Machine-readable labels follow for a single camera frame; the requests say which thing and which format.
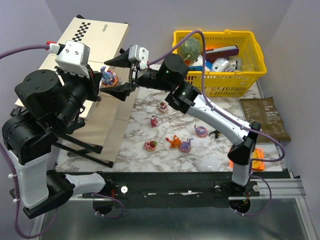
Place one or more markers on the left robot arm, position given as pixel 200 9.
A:
pixel 40 190

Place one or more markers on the green melon ball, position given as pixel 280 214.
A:
pixel 190 49

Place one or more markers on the purple box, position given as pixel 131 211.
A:
pixel 221 52

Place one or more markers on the black dragon toy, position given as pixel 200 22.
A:
pixel 215 134

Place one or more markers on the strawberry tart toy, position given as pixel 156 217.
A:
pixel 150 145

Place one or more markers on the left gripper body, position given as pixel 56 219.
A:
pixel 90 81

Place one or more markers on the brown coffee bag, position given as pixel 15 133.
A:
pixel 264 111

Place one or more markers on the yellow plastic basket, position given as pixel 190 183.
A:
pixel 220 80

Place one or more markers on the purple bunny cupcake toy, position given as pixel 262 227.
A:
pixel 109 78

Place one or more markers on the pink bear toy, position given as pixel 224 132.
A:
pixel 154 121

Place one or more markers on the white bottle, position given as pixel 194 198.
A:
pixel 235 63

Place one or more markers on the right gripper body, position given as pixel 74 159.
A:
pixel 133 75

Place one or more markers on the beige tiered shelf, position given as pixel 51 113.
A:
pixel 53 100

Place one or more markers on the purple bunny pink donut toy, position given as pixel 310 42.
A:
pixel 200 131

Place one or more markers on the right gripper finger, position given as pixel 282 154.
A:
pixel 120 92
pixel 120 61

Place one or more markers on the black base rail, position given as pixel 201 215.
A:
pixel 141 190

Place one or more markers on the strawberry cake slice toy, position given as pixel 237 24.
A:
pixel 162 107

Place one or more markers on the orange dragon toy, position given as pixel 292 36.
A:
pixel 175 143

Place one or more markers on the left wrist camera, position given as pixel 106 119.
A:
pixel 74 58

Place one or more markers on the blue box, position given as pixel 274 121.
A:
pixel 196 68

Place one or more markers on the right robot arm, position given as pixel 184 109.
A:
pixel 187 99

